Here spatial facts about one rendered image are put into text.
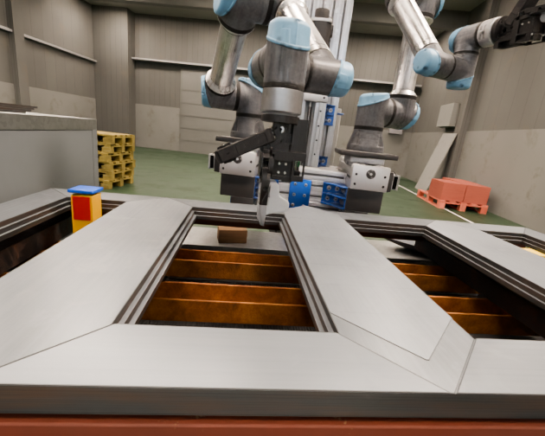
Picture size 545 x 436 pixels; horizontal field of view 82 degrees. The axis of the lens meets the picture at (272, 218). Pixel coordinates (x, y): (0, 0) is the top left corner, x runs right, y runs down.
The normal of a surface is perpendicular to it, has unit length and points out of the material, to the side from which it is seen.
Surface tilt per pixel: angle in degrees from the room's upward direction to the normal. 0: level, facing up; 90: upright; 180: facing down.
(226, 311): 90
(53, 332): 0
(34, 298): 0
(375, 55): 90
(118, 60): 90
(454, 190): 90
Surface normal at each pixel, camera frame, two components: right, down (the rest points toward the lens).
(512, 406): 0.08, 0.27
